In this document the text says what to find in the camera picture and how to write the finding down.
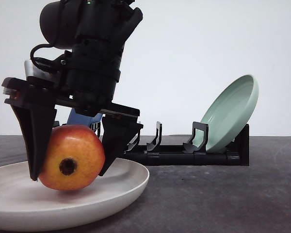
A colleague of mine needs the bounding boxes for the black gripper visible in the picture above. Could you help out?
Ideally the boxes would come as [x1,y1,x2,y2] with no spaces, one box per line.
[1,77,144,181]

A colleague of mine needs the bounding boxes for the red yellow pomegranate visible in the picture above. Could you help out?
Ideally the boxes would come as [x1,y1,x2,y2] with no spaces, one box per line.
[38,124,106,191]

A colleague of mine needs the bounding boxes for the white plate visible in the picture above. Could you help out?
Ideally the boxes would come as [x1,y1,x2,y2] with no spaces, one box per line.
[0,158,150,231]

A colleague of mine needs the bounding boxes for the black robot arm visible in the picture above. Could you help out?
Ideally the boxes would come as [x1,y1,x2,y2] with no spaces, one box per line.
[2,0,143,181]

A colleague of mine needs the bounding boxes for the blue plate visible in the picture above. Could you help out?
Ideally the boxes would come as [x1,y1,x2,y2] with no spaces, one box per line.
[67,108,102,127]

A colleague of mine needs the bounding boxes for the black plate rack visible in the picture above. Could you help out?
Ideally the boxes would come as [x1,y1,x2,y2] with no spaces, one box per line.
[90,122,250,166]

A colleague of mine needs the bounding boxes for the green plate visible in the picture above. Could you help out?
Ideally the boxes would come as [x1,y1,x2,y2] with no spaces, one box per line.
[194,74,259,153]

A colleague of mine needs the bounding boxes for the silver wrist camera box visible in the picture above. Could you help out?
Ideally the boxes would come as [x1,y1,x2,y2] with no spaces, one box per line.
[24,60,56,82]

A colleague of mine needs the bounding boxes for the black camera cable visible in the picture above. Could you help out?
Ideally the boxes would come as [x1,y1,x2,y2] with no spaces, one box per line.
[30,44,54,71]

